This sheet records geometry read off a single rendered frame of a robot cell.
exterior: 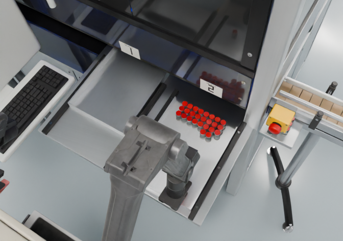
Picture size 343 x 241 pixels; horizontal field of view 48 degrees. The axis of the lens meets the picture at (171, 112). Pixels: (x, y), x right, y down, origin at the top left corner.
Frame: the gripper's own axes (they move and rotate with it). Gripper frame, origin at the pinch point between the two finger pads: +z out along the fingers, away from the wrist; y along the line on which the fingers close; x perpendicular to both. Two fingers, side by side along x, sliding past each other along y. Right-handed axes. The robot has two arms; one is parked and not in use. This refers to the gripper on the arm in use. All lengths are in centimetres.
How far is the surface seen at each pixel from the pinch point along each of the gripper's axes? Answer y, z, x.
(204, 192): 8.2, 0.0, -6.9
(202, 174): 14.2, 0.8, -3.0
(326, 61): 165, 64, -23
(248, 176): 67, 81, -13
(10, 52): 19, -5, 89
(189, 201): 3.8, 2.6, -3.8
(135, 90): 31.0, -2.4, 36.2
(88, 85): 24, -1, 54
